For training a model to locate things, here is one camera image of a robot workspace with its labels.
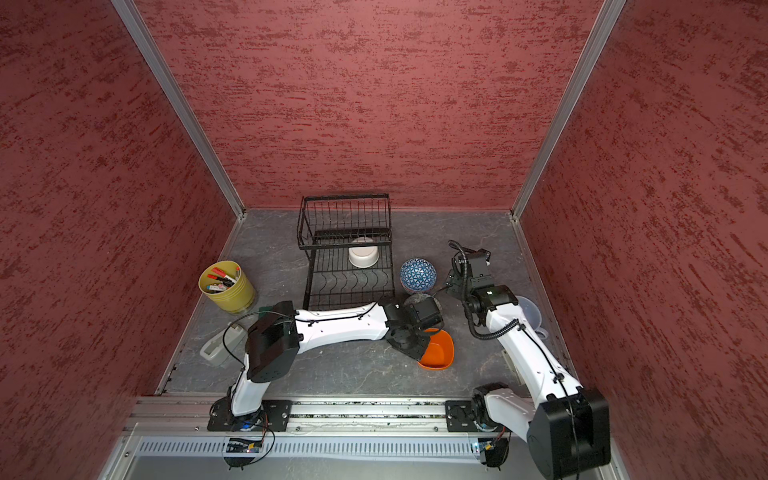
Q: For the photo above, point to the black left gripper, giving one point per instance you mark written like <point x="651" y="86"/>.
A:
<point x="416" y="352"/>

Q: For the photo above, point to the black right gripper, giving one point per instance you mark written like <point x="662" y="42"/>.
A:
<point x="452" y="284"/>

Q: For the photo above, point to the orange plastic bowl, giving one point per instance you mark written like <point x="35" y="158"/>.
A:
<point x="440" y="351"/>

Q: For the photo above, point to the white ceramic bowl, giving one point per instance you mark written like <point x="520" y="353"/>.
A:
<point x="364" y="253"/>

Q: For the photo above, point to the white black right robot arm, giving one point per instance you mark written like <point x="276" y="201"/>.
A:
<point x="565" y="426"/>

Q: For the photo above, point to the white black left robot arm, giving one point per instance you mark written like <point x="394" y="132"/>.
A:
<point x="283" y="332"/>

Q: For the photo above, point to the grey green patterned bowl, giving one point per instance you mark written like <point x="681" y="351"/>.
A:
<point x="419" y="297"/>

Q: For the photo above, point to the blue patterned bowl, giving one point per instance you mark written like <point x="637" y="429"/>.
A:
<point x="418" y="275"/>

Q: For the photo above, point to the light blue mug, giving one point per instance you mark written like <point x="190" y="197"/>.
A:
<point x="533" y="316"/>

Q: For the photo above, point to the yellow utensil cup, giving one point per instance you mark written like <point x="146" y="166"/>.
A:
<point x="234" y="300"/>

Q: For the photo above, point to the black wire dish rack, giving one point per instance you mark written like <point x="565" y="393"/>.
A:
<point x="326" y="227"/>

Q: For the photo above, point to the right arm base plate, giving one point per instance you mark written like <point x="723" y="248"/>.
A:
<point x="468" y="416"/>

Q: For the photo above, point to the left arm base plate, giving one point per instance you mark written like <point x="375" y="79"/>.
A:
<point x="272" y="415"/>

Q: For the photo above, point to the red handled tool in cup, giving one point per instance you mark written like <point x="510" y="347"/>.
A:
<point x="222" y="277"/>

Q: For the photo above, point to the aluminium front rail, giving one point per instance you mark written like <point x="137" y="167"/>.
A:
<point x="309" y="416"/>

